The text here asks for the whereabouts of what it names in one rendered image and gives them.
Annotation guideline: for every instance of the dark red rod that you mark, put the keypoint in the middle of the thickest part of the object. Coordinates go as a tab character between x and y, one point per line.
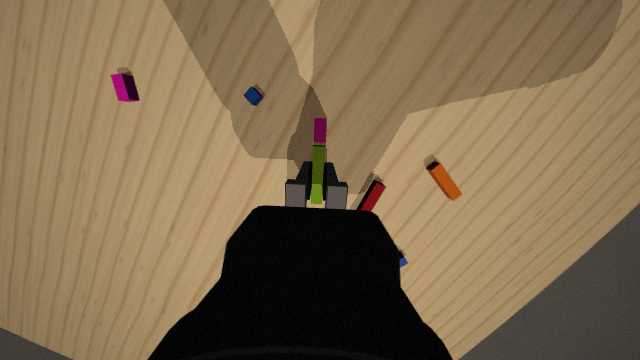
371	197

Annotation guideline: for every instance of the magenta block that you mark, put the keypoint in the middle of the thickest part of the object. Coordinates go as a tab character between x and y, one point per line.
125	87
320	130

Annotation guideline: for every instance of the small blue cube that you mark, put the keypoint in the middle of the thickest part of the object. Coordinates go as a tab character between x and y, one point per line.
253	96
403	261

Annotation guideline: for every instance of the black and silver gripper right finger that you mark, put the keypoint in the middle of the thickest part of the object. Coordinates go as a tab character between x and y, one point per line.
334	192

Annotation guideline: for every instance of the orange rod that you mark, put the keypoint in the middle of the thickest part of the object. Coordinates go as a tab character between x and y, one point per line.
444	181

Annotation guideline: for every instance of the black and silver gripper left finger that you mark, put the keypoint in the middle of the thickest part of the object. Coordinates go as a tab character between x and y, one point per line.
298	191

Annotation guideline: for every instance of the lime green rod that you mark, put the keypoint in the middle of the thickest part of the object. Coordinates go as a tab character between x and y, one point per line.
318	160

